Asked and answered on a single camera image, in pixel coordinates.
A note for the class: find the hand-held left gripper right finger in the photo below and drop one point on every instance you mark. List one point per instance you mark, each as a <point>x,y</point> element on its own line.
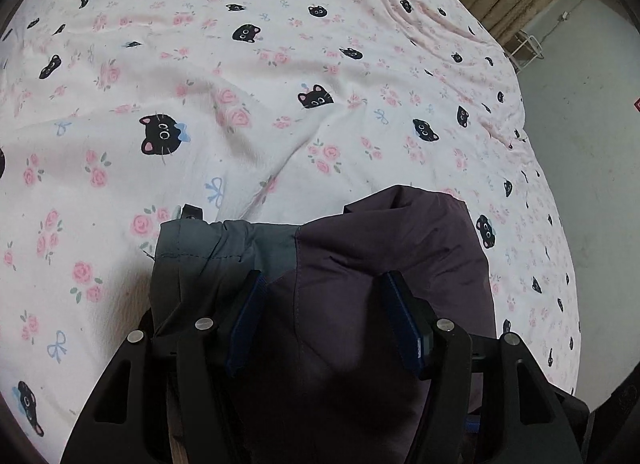
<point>400,324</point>

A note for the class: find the pink cat print quilt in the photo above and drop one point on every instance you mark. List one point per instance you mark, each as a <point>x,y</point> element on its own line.
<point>250,93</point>

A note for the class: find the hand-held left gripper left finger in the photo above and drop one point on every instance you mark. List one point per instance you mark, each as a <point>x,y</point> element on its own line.
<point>245,324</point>

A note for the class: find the grey and purple jacket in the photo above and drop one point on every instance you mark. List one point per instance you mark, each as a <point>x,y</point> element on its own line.
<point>350,269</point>

